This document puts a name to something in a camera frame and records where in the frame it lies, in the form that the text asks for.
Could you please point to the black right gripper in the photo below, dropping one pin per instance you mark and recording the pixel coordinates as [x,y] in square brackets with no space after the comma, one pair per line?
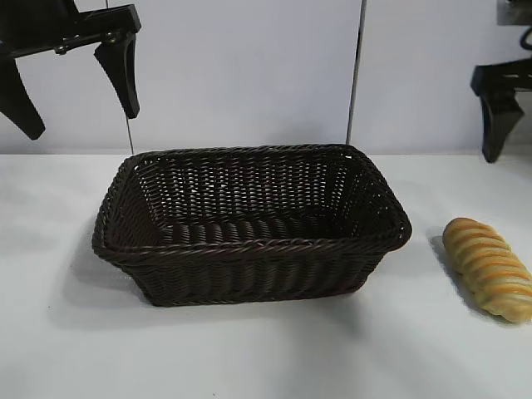
[503,79]

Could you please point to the long striped bread loaf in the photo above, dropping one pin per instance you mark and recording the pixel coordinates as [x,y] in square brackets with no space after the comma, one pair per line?
[486,266]

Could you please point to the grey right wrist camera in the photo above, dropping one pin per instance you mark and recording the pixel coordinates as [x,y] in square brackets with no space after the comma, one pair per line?
[515,10]

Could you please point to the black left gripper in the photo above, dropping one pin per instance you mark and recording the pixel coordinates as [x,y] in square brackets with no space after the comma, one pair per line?
[33,25]

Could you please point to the dark brown woven basket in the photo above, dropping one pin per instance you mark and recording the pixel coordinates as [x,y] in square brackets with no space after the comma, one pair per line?
[249,270]

